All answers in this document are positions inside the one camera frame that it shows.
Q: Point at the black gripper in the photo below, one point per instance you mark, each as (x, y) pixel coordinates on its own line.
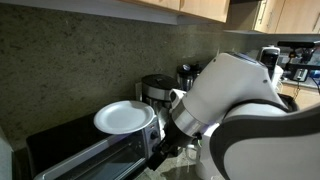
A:
(176, 135)

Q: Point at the silver black toaster oven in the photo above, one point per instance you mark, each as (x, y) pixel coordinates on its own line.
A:
(83, 150)

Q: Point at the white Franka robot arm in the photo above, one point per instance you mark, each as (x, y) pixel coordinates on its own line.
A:
(250, 116)

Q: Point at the white round plate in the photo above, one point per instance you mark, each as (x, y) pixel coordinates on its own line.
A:
(123, 117)

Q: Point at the black steel coffee maker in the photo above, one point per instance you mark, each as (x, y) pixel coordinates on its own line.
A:
(158, 86)

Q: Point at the white black appliance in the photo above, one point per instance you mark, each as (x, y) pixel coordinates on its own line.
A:
(270, 60)

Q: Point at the light wooden wall cabinet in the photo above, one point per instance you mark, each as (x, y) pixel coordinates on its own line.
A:
(200, 8)
(293, 15)

